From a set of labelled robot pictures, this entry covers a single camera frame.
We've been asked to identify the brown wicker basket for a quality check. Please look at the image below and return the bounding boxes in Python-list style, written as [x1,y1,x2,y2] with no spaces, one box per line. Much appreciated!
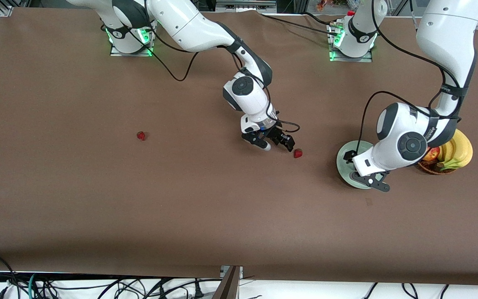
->
[416,160,458,175]

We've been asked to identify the short black table cable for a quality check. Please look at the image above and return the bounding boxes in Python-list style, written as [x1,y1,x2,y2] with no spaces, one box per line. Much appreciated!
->
[303,12,333,26]

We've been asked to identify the colourful background objects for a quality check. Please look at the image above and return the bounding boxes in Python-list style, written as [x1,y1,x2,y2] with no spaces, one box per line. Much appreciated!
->
[316,0,360,11]

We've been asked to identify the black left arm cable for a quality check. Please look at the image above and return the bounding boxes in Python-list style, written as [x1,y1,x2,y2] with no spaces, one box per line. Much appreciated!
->
[359,0,462,144]

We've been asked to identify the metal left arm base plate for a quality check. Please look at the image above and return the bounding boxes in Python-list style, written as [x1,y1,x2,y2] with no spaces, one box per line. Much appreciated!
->
[329,23,373,63]

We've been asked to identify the aluminium frame post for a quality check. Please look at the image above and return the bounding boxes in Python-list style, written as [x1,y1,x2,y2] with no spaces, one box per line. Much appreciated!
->
[213,266,244,299]

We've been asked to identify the brown table cover sheet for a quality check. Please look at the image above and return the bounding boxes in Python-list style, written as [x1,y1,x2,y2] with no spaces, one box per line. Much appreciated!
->
[0,7,478,287]

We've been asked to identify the long black table cable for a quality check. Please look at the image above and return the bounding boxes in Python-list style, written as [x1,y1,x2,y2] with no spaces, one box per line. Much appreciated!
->
[260,14,341,37]

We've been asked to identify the grey device box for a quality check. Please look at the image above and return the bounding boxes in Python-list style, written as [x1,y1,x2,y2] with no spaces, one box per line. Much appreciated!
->
[215,0,278,13]

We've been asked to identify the yellow banana bunch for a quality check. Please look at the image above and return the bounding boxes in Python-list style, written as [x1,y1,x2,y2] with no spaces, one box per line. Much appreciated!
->
[436,129,473,171]

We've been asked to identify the pale green round plate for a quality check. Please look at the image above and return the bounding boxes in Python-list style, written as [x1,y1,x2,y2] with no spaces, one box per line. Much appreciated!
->
[336,140,375,190]

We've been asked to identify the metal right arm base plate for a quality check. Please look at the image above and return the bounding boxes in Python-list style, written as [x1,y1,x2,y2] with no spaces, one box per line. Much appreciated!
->
[110,29,154,57]

